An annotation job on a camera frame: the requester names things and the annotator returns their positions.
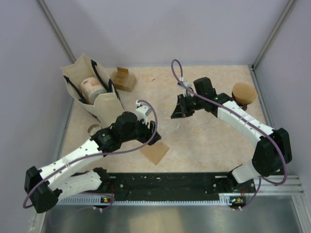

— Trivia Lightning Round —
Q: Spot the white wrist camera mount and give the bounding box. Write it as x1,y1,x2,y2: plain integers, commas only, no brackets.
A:
135,100,152,125
177,77,193,97

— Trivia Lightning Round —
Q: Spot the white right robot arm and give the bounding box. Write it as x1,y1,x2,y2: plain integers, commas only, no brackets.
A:
171,77,292,192

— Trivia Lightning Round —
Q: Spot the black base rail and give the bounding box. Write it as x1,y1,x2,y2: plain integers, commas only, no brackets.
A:
102,172,255,202

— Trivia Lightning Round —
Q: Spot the cream canvas tote bag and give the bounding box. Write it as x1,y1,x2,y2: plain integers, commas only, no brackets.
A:
61,54,124,128

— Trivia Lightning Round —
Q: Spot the aluminium frame post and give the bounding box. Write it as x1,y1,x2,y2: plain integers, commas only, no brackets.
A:
36,0,76,64
251,0,297,72

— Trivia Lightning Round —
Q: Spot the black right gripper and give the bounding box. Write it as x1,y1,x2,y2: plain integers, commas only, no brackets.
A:
171,94,205,119

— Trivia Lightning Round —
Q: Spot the brown paper filter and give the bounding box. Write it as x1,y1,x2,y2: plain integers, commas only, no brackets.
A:
139,142,170,165
232,83,258,104

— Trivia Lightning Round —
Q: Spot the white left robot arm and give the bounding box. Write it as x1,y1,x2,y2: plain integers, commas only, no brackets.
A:
23,112,161,213

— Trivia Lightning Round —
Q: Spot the brown cardboard box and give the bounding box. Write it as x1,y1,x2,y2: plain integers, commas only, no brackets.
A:
111,67,137,92

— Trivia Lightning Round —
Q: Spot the clear plastic cup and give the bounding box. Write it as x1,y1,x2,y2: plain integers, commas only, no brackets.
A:
159,112,180,137

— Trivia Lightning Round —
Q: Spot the left aluminium frame post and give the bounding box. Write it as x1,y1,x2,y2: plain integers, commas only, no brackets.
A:
36,0,76,64

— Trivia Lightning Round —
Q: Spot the grey slotted cable duct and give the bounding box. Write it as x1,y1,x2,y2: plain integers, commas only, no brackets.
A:
58,194,246,207

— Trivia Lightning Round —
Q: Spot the right aluminium frame post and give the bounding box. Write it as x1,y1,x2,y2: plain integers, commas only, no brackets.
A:
251,0,297,72

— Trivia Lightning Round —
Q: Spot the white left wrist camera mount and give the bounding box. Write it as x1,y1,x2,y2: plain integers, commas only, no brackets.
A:
135,100,152,125

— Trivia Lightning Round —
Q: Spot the amber glass coffee dripper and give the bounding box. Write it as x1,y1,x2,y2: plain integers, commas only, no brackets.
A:
231,92,249,111

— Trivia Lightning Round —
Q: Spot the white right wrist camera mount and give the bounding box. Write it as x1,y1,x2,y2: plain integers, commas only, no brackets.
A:
177,77,193,97

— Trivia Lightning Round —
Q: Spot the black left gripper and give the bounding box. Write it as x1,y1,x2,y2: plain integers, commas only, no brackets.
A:
121,115,161,146

